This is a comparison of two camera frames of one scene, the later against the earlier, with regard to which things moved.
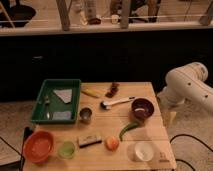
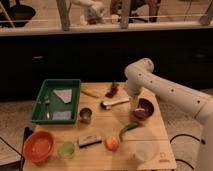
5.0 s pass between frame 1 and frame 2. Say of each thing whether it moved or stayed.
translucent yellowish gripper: moved
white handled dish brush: stayed
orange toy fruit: stayed
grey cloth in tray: stayed
